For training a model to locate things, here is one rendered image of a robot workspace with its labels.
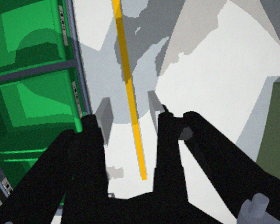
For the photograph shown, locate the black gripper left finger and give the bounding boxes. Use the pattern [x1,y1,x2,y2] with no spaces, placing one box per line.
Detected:
[0,97,114,224]

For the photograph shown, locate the green open bin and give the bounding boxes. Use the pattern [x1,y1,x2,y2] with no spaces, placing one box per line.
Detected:
[0,67,86,154]
[0,151,44,189]
[0,0,74,76]

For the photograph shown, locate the yellow rail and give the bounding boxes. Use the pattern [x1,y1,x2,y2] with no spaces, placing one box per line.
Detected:
[112,0,147,180]

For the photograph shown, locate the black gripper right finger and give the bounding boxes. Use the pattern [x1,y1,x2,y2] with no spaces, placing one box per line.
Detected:
[147,90,280,224]

